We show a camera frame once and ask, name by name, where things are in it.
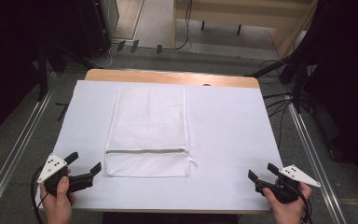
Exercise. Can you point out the white mesh laundry bag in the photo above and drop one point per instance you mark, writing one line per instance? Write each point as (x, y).
(149, 124)

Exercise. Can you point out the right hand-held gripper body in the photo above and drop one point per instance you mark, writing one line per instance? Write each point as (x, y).
(287, 189)

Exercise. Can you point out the person's dark trousers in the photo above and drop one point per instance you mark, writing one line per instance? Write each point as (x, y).
(167, 218)

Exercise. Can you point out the light wooden bench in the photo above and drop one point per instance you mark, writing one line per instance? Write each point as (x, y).
(245, 18)

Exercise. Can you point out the white table cover sheet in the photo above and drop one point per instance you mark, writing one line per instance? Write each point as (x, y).
(230, 140)

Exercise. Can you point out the aluminium floor rail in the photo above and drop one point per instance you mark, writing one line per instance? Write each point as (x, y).
(318, 161)
(15, 149)

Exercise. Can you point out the wooden table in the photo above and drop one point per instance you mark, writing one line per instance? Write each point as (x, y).
(167, 76)

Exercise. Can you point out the person's left hand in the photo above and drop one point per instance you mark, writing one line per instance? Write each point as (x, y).
(57, 207)

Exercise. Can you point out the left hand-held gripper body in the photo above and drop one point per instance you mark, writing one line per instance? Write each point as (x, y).
(53, 166)

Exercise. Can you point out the black curtain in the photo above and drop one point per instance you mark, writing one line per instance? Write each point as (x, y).
(6, 62)
(348, 77)

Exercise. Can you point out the black cabinet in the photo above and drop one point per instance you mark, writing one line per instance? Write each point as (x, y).
(98, 25)

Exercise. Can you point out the person's right hand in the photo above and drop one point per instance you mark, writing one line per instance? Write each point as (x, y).
(287, 213)

